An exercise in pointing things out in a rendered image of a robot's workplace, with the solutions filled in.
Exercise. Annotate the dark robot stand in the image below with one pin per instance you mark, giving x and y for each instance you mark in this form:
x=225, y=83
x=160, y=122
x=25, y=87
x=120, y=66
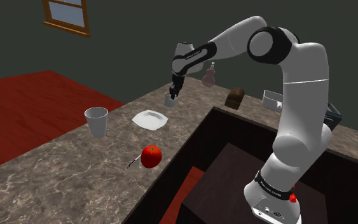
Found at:
x=228, y=183

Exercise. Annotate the small white cup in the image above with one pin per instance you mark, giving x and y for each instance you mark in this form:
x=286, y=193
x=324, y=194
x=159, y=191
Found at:
x=169, y=102

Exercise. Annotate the white square plate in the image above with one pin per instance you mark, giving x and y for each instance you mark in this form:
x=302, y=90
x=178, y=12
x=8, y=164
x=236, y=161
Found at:
x=149, y=120

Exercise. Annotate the black and white pen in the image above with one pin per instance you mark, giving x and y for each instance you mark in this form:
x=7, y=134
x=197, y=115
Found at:
x=133, y=162

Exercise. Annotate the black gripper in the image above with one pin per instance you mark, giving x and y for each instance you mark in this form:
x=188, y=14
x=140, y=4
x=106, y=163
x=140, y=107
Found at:
x=177, y=82

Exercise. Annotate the tall white cup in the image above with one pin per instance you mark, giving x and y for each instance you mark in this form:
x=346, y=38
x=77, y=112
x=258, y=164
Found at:
x=97, y=125

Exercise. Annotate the brown bread loaf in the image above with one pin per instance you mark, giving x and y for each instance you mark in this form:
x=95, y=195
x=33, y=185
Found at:
x=234, y=98

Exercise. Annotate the pink bottle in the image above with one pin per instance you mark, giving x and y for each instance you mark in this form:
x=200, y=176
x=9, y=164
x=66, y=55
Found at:
x=208, y=79

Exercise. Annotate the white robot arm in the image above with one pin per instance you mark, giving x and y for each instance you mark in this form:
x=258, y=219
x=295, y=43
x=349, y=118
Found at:
x=302, y=93

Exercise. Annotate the wooden framed window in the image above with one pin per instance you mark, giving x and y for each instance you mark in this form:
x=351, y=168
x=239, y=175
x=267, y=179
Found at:
x=67, y=14

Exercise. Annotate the dark box appliance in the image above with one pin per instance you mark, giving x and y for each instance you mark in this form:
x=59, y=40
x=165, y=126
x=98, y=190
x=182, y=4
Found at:
x=333, y=117

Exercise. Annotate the red tomato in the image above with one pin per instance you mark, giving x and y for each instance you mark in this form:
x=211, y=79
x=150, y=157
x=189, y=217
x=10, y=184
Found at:
x=151, y=157

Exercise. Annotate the white rectangular tray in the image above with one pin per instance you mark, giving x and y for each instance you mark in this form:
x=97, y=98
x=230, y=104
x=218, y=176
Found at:
x=271, y=100

